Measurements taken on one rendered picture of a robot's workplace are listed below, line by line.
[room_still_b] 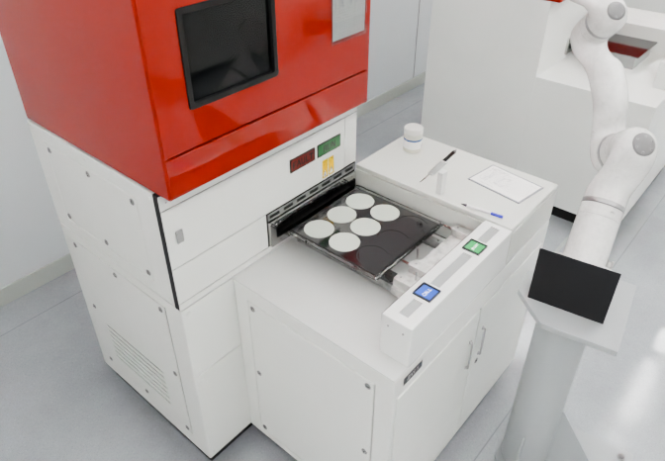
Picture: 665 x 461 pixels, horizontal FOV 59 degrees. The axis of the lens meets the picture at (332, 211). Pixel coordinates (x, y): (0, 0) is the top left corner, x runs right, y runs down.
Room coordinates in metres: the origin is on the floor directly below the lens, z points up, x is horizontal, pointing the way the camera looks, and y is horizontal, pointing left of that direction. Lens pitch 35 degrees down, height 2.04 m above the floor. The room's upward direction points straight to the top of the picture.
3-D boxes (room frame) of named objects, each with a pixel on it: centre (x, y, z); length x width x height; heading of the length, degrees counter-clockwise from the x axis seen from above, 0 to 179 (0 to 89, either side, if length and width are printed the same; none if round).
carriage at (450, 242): (1.41, -0.32, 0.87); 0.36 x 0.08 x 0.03; 139
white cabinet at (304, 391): (1.56, -0.24, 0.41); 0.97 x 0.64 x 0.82; 139
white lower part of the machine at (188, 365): (1.79, 0.45, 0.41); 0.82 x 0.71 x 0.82; 139
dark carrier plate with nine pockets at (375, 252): (1.57, -0.11, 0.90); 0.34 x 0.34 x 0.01; 49
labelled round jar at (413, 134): (1.98, -0.30, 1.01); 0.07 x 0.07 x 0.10
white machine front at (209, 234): (1.57, 0.19, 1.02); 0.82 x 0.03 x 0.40; 139
